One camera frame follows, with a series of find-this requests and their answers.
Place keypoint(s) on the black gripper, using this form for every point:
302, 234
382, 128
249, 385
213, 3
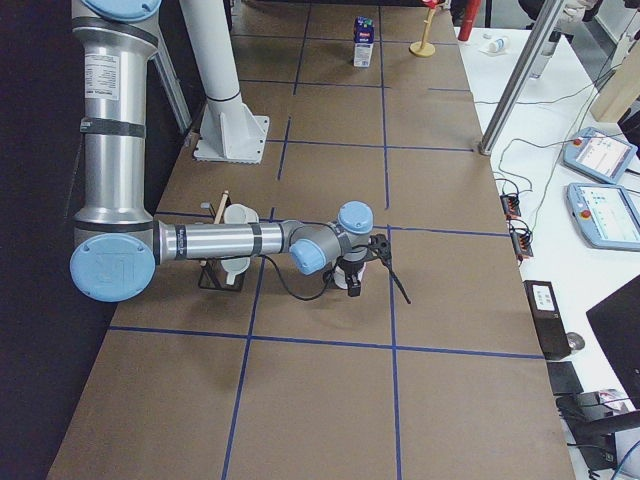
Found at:
351, 271

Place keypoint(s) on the white mug black handle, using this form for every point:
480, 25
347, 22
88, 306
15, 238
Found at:
348, 276

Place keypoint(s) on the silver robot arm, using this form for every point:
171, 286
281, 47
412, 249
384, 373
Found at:
118, 244

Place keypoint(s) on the blue white milk carton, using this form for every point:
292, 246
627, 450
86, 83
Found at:
363, 39

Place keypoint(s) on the white ribbed mug on rack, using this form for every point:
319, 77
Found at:
236, 214

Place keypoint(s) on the lower orange black connector block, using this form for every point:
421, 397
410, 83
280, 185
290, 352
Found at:
521, 238

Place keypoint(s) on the orange black connector block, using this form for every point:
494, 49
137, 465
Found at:
521, 238
511, 205

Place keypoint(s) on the upper orange black connector block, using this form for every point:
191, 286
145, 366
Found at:
511, 205

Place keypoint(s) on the black box with label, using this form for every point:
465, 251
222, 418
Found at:
547, 319

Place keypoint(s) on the wooden stand with round base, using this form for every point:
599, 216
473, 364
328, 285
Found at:
423, 48

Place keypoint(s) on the lower teach pendant tablet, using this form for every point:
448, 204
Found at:
604, 215

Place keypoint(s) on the teach pendant tablet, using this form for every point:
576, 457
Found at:
604, 215
598, 155

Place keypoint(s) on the black monitor corner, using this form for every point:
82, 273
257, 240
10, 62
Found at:
615, 324

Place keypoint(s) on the upper teach pendant tablet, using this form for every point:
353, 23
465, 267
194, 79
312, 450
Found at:
598, 155

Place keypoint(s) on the red cylinder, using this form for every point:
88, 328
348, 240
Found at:
471, 11

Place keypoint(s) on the wooden block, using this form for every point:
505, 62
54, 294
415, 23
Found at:
619, 92

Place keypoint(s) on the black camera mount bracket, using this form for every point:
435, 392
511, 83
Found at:
380, 247

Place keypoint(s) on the black wire mug rack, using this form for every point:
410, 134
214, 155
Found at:
212, 275

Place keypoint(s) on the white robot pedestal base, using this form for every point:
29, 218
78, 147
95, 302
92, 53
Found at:
229, 131

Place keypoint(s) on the aluminium frame post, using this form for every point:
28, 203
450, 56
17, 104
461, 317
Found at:
544, 25

